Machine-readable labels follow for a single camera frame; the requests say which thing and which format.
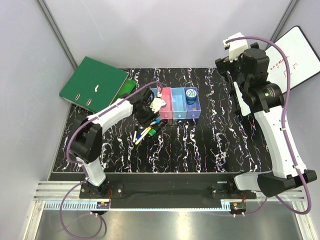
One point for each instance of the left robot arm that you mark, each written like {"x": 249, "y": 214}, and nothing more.
{"x": 86, "y": 140}

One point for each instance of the green eraser cap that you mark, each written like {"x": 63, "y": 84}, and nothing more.
{"x": 152, "y": 132}

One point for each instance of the white marker blue tip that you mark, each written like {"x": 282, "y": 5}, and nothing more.
{"x": 140, "y": 138}

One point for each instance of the pink bin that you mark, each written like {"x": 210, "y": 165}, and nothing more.
{"x": 166, "y": 112}

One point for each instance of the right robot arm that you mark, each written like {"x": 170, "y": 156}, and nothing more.
{"x": 248, "y": 76}

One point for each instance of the light blue bin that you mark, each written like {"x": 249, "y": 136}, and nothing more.
{"x": 179, "y": 105}
{"x": 155, "y": 93}

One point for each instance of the green ring binder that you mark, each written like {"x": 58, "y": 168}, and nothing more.
{"x": 94, "y": 85}

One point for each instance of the blue cleaning gel jar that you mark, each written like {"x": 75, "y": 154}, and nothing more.
{"x": 191, "y": 96}

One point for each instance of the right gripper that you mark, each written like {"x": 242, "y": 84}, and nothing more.
{"x": 224, "y": 64}

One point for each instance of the green transparent folder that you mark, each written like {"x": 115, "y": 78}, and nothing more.
{"x": 127, "y": 87}

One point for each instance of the thin white pen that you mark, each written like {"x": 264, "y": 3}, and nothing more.
{"x": 135, "y": 137}

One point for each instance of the black marker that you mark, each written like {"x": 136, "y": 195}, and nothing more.
{"x": 159, "y": 126}

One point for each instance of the white whiteboard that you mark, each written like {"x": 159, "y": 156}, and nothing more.
{"x": 304, "y": 62}

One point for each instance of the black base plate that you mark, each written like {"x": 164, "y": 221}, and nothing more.
{"x": 170, "y": 191}

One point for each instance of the white blue-capped marker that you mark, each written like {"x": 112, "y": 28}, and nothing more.
{"x": 152, "y": 123}

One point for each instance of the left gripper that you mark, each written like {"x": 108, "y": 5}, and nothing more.
{"x": 145, "y": 122}

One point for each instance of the purple bin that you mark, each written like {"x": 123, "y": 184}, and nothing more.
{"x": 193, "y": 107}

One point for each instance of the aluminium frame rail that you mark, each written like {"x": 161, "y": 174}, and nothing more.
{"x": 61, "y": 192}

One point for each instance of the yellow-tipped white marker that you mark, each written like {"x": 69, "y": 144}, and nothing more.
{"x": 145, "y": 131}

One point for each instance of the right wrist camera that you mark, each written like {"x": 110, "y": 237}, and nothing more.
{"x": 235, "y": 48}

